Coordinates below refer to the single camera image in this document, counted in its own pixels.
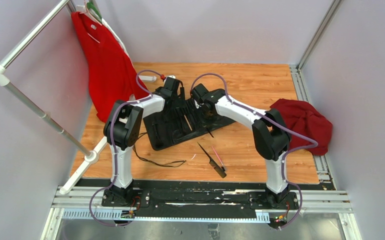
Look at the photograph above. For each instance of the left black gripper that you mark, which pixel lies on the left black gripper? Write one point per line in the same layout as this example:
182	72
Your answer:
179	101

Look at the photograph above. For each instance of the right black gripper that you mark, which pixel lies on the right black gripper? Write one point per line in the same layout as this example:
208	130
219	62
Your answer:
201	105

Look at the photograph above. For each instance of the black makeup brush roll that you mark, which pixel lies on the black makeup brush roll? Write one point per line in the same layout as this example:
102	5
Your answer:
173	128

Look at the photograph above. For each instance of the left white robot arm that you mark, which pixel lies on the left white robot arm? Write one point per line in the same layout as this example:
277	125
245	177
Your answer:
122	131

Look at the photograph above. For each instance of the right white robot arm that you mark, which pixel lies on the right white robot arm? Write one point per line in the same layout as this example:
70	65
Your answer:
269	131

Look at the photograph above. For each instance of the red hanging shirt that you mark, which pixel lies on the red hanging shirt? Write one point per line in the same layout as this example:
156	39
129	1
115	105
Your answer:
112	75

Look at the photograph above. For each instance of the black comb brush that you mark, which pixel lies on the black comb brush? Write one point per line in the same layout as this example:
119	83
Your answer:
214	164

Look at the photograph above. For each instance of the dark red crumpled cloth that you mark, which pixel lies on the dark red crumpled cloth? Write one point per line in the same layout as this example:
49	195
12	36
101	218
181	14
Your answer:
303	118

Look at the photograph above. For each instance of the metal clothes rack pole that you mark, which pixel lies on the metal clothes rack pole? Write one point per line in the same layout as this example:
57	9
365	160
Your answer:
44	102

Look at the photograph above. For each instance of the green white hangers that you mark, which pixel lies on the green white hangers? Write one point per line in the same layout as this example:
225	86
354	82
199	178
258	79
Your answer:
90	10

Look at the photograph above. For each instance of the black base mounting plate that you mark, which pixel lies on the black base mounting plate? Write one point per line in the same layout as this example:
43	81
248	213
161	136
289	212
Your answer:
199	200

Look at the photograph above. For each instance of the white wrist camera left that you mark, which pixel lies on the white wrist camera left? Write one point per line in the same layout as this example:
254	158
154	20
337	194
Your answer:
163	77

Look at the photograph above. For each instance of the pink handled makeup brush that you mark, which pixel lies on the pink handled makeup brush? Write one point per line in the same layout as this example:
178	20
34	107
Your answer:
218	157

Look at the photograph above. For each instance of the aluminium frame post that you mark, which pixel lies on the aluminium frame post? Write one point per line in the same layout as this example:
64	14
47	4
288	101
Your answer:
328	16

